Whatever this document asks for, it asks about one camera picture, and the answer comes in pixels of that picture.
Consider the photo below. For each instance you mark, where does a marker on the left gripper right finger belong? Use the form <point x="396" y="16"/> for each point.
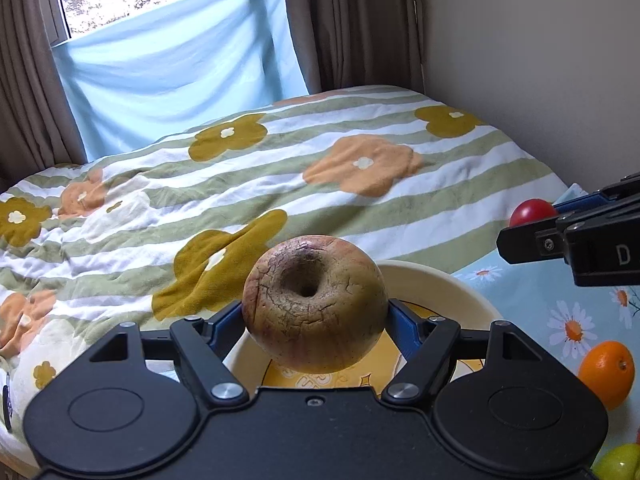
<point x="495" y="402"/>

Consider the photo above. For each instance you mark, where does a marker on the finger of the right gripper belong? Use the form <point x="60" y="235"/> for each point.
<point x="575" y="198"/>
<point x="560" y="237"/>

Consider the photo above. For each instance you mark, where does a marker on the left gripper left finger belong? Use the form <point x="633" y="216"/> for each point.
<point x="137" y="403"/>

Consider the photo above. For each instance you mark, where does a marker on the red tomato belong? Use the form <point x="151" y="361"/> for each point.
<point x="532" y="210"/>

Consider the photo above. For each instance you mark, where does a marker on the wrinkled yellow-brown apple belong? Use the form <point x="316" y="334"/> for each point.
<point x="315" y="303"/>

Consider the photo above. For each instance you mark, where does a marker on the light blue daisy cloth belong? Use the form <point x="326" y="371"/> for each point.
<point x="542" y="299"/>

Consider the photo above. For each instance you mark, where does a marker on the medium orange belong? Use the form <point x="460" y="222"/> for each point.
<point x="608" y="371"/>

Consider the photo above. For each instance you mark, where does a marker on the cream oval bear dish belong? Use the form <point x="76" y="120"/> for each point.
<point x="421" y="289"/>

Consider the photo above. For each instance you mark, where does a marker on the small green apple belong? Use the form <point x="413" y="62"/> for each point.
<point x="621" y="463"/>

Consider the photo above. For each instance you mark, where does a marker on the striped floral bed quilt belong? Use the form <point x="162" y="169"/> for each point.
<point x="172" y="229"/>

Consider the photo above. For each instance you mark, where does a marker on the brown right curtain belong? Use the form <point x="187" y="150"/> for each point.
<point x="347" y="43"/>

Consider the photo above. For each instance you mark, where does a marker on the brown curtain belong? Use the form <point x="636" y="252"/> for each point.
<point x="347" y="43"/>
<point x="38" y="130"/>

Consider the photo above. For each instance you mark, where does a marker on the brown left curtain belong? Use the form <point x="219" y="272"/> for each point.
<point x="38" y="130"/>

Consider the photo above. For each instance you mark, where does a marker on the light blue window sheet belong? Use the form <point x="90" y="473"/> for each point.
<point x="174" y="68"/>

